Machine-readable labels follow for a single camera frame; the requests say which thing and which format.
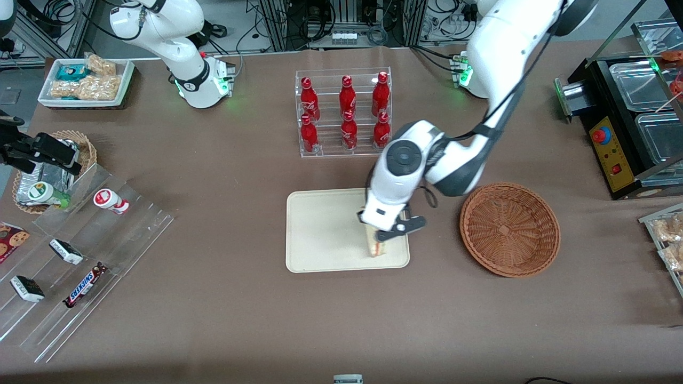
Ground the white rectangular snack tray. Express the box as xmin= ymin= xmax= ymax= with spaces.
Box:
xmin=37 ymin=58 xmax=136 ymax=110

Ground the aluminium frame stand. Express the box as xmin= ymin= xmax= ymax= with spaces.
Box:
xmin=15 ymin=0 xmax=98 ymax=59

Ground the large round wicker basket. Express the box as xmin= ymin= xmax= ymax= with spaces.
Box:
xmin=459 ymin=182 xmax=561 ymax=278

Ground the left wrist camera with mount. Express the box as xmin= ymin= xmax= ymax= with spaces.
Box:
xmin=394 ymin=215 xmax=427 ymax=236

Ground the dark metal rod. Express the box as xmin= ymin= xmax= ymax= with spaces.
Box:
xmin=584 ymin=0 xmax=649 ymax=69

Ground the small puffed snack bag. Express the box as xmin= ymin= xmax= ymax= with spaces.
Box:
xmin=85 ymin=53 xmax=117 ymax=76

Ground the beige plastic serving tray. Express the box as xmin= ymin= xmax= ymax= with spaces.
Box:
xmin=286 ymin=186 xmax=410 ymax=274

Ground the wrapped bread pack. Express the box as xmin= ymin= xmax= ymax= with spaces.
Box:
xmin=652 ymin=213 xmax=683 ymax=243
xmin=659 ymin=243 xmax=683 ymax=273

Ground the steel warmer pan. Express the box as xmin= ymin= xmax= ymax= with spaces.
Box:
xmin=635 ymin=112 xmax=683 ymax=167
xmin=610 ymin=60 xmax=674 ymax=113

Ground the small round wicker basket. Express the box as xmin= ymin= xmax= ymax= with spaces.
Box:
xmin=12 ymin=130 xmax=98 ymax=215

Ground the red capped yogurt bottle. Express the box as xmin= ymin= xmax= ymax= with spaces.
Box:
xmin=93 ymin=188 xmax=130 ymax=215

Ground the teal snack packet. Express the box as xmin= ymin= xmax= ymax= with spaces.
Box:
xmin=56 ymin=64 xmax=89 ymax=82

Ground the aluminium frame equipment rack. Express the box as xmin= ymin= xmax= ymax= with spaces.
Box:
xmin=259 ymin=0 xmax=427 ymax=52

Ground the clear acrylic stepped shelf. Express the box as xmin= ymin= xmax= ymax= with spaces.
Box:
xmin=0 ymin=163 xmax=176 ymax=364

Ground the red cola bottle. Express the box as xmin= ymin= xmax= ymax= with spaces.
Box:
xmin=340 ymin=110 xmax=359 ymax=151
xmin=339 ymin=76 xmax=357 ymax=115
xmin=300 ymin=114 xmax=320 ymax=154
xmin=300 ymin=77 xmax=321 ymax=122
xmin=373 ymin=112 xmax=391 ymax=149
xmin=372 ymin=72 xmax=391 ymax=117

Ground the Snickers chocolate bar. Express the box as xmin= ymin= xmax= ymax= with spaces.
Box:
xmin=63 ymin=261 xmax=109 ymax=309

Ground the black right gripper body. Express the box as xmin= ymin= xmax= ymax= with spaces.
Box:
xmin=0 ymin=124 xmax=34 ymax=172

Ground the green capped yogurt bottle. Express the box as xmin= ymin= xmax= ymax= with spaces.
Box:
xmin=27 ymin=181 xmax=71 ymax=210

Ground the large puffed snack bag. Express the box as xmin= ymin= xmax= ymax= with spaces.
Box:
xmin=50 ymin=75 xmax=122 ymax=101

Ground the silver foil snack pack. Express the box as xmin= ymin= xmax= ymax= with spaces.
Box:
xmin=16 ymin=160 xmax=75 ymax=206

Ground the red sausage on skewer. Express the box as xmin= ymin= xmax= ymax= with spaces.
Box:
xmin=655 ymin=72 xmax=683 ymax=114

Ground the triangular sandwich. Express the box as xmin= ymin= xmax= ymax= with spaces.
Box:
xmin=364 ymin=223 xmax=388 ymax=258

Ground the black food warmer appliance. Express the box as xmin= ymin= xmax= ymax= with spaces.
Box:
xmin=555 ymin=19 xmax=683 ymax=201

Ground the red cookie packet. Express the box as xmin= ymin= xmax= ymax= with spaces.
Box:
xmin=0 ymin=221 xmax=31 ymax=265

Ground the grey bread tray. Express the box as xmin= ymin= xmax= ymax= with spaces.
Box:
xmin=639 ymin=203 xmax=683 ymax=298

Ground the black white snack bar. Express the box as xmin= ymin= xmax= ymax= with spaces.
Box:
xmin=10 ymin=275 xmax=45 ymax=303
xmin=49 ymin=238 xmax=84 ymax=266

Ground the clear acrylic bottle rack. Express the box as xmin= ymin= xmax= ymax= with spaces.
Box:
xmin=295 ymin=67 xmax=392 ymax=158

